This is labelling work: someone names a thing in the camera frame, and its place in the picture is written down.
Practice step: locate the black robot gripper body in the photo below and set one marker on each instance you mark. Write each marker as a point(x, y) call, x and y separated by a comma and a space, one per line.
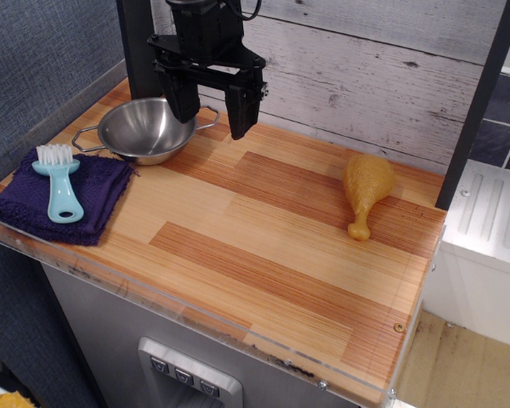
point(207, 46)

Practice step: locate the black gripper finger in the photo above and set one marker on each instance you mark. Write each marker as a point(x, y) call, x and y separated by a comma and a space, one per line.
point(181, 94)
point(242, 108)

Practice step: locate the stainless steel colander bowl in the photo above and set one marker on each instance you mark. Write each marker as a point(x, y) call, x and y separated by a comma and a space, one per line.
point(144, 131)

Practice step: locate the yellow toy chicken drumstick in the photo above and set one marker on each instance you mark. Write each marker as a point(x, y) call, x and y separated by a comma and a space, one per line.
point(367, 180)

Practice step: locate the light blue scrub brush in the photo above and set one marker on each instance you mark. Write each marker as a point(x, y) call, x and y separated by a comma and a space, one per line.
point(56, 162)

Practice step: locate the purple folded cloth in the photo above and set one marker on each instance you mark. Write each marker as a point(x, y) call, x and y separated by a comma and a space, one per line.
point(98, 184)

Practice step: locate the clear acrylic table edge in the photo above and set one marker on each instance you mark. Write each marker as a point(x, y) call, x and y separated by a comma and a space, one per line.
point(287, 289)

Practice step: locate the silver toy fridge cabinet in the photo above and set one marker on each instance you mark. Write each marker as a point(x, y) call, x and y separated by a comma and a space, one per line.
point(148, 349)

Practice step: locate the white toy sink counter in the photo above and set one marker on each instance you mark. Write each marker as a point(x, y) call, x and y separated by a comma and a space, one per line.
point(470, 281)

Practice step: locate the yellow object bottom left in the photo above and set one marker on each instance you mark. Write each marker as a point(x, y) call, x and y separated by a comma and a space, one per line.
point(15, 400)

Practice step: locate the black left upright post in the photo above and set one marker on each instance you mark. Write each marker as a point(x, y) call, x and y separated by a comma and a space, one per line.
point(136, 25)

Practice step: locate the black upright post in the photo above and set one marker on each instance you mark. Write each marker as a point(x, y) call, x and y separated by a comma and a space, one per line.
point(136, 25)
point(487, 83)

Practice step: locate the black right upright post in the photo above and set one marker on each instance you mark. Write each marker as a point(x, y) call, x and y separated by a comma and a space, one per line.
point(487, 83)

